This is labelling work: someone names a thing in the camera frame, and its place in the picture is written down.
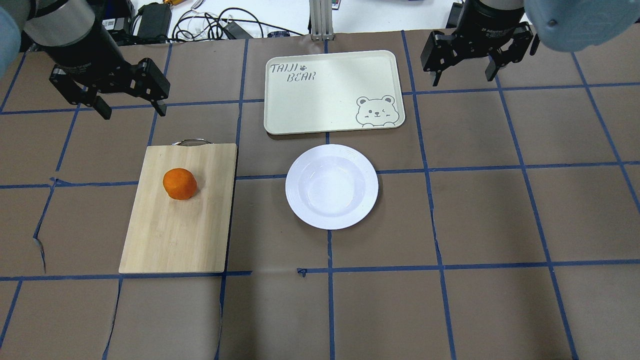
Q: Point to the orange fruit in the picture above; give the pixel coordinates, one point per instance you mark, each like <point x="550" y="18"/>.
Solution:
<point x="179" y="184"/>

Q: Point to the white plate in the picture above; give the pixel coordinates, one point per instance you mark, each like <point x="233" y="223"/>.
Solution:
<point x="331" y="187"/>

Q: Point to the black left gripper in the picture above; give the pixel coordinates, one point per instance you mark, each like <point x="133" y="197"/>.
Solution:
<point x="88" y="53"/>

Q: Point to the cream bear tray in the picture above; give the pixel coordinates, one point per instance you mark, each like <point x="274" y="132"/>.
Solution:
<point x="339" y="92"/>

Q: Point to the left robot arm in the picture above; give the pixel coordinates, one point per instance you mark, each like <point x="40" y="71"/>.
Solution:
<point x="88" y="62"/>

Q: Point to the bamboo cutting board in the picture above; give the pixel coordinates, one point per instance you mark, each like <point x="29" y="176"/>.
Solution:
<point x="170" y="236"/>

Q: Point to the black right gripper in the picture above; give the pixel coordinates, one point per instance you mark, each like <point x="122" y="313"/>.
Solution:
<point x="488" y="23"/>

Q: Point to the aluminium frame post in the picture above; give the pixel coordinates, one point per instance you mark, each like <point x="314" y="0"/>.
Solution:
<point x="321" y="20"/>

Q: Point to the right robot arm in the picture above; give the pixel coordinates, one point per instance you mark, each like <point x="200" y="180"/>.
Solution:
<point x="504" y="31"/>

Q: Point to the black power adapter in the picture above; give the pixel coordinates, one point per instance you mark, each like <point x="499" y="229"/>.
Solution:
<point x="154" y="23"/>

